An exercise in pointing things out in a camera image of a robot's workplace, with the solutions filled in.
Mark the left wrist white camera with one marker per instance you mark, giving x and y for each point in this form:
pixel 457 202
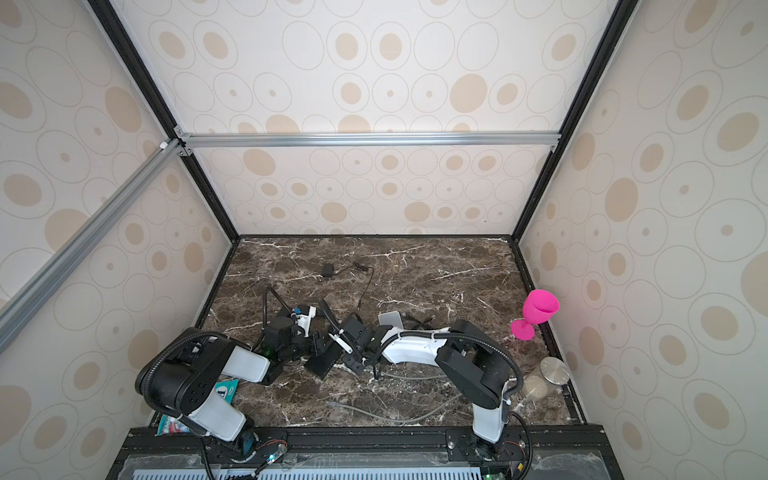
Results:
pixel 303 316

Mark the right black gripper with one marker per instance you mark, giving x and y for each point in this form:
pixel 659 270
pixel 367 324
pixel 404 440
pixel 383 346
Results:
pixel 355 367

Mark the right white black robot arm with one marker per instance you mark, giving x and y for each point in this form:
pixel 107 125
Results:
pixel 481 369

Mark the black front rail base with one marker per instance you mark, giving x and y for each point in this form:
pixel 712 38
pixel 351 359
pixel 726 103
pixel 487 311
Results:
pixel 534 452

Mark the left diagonal aluminium frame bar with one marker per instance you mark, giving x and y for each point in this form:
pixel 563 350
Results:
pixel 22 308

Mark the horizontal aluminium frame bar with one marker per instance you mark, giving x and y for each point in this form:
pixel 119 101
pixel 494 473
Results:
pixel 193 142

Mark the colourful snack packet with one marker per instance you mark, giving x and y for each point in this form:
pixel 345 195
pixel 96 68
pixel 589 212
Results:
pixel 225 389

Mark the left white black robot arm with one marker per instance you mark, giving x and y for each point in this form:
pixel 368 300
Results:
pixel 180 381

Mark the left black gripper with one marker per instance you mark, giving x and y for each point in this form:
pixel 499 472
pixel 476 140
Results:
pixel 311 340

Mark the white rectangular device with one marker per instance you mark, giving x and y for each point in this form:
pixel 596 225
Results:
pixel 391 318

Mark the silver round metal lid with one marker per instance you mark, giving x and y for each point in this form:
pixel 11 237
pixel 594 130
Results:
pixel 546 378

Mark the small black adapter with cable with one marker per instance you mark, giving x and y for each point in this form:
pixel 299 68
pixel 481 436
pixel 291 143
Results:
pixel 329 271

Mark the pink plastic goblet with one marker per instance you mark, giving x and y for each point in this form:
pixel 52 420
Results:
pixel 538 308

